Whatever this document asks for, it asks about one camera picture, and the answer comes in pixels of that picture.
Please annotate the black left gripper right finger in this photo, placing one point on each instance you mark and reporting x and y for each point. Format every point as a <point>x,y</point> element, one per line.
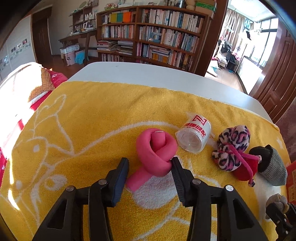
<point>235,221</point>

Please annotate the pink knotted foam tube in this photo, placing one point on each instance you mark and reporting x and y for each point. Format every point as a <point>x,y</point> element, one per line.
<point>155,149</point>

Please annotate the grey knit sock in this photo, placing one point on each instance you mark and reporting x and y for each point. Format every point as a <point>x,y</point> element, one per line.
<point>271,166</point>

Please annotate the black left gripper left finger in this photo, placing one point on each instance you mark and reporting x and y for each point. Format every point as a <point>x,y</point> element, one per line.
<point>65,219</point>

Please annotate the grey tan sock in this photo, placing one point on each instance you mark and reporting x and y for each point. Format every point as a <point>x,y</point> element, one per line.
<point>280,201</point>

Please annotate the large wooden bookshelf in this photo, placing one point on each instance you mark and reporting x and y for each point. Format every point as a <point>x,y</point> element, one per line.
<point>165,36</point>

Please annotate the red tin box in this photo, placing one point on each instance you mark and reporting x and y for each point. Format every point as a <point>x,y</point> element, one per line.
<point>291,183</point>

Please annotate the white wrapped tissue roll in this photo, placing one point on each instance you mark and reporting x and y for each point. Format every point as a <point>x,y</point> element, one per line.
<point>194,134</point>

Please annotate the brown wooden door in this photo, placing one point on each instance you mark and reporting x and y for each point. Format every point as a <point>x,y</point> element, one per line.
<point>275,88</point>

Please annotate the stacked gift boxes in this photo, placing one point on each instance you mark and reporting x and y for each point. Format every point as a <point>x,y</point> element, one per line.
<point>202,6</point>

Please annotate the small wooden side shelf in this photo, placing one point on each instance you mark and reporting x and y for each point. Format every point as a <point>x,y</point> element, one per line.
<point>83,27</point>

